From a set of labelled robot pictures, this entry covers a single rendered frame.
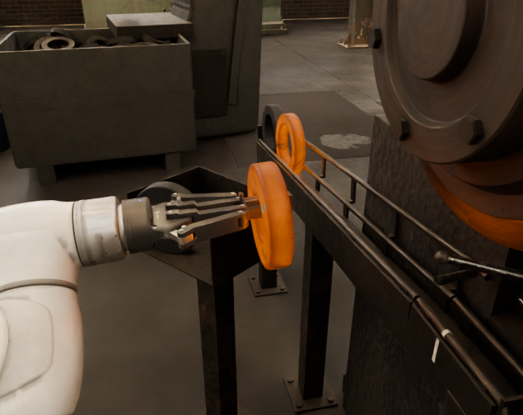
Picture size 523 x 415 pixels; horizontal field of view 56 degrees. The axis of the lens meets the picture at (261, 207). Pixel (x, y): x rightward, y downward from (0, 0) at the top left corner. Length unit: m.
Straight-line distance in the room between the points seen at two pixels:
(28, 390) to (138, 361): 1.11
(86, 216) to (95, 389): 1.04
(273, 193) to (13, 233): 0.33
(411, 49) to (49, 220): 0.47
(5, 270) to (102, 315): 1.27
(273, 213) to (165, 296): 1.35
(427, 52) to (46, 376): 0.52
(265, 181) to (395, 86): 0.20
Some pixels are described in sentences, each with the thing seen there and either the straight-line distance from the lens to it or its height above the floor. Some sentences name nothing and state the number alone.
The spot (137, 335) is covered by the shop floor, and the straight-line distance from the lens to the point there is 1.79.
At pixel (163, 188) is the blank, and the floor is 0.75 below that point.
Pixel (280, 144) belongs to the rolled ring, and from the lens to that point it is 1.54.
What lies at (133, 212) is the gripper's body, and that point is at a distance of 0.66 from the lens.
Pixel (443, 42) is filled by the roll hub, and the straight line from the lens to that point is 0.49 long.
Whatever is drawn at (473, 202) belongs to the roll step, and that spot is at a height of 0.92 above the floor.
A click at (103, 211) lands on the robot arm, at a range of 0.66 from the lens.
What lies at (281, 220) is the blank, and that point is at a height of 0.86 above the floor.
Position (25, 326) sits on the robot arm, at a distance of 0.61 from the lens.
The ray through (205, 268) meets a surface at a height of 0.60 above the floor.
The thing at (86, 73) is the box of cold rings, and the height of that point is 0.61.
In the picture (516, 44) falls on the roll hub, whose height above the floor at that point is 1.11.
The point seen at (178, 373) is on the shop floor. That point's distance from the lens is 1.64.
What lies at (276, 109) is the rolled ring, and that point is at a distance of 1.60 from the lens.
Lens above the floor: 1.16
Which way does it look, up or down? 27 degrees down
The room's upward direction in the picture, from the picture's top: straight up
